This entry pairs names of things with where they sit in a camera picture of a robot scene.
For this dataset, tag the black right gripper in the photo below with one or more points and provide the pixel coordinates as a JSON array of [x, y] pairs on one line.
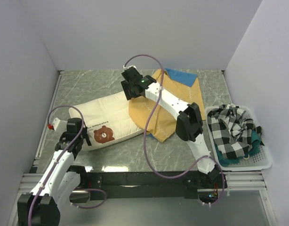
[[125, 88]]

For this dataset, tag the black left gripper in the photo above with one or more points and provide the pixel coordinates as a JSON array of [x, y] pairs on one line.
[[84, 132]]

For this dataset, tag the cream pillow with bear print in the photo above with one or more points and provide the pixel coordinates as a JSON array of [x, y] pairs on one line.
[[107, 120]]

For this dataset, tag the yellow and blue pillowcase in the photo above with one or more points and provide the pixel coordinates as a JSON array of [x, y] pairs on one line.
[[162, 124]]

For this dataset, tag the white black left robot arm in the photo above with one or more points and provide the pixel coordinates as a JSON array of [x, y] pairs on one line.
[[42, 205]]

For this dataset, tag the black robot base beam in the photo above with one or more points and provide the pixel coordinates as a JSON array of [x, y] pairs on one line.
[[115, 185]]

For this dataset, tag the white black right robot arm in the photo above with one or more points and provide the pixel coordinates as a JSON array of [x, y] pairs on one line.
[[188, 120]]

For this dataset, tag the black white checkered cloth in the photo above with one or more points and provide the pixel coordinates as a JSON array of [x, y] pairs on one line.
[[230, 118]]

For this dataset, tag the teal green cloth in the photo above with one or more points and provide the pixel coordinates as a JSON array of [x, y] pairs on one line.
[[231, 150]]

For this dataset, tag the white plastic basket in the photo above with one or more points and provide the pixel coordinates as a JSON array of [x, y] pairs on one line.
[[259, 161]]

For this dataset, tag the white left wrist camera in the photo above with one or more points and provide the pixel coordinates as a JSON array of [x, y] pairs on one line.
[[57, 125]]

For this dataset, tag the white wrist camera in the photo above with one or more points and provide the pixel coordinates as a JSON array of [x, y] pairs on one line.
[[57, 125], [126, 67]]

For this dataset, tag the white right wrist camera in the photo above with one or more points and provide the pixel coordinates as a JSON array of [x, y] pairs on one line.
[[126, 67]]

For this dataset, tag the aluminium frame rail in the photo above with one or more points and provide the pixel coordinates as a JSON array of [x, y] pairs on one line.
[[237, 181]]

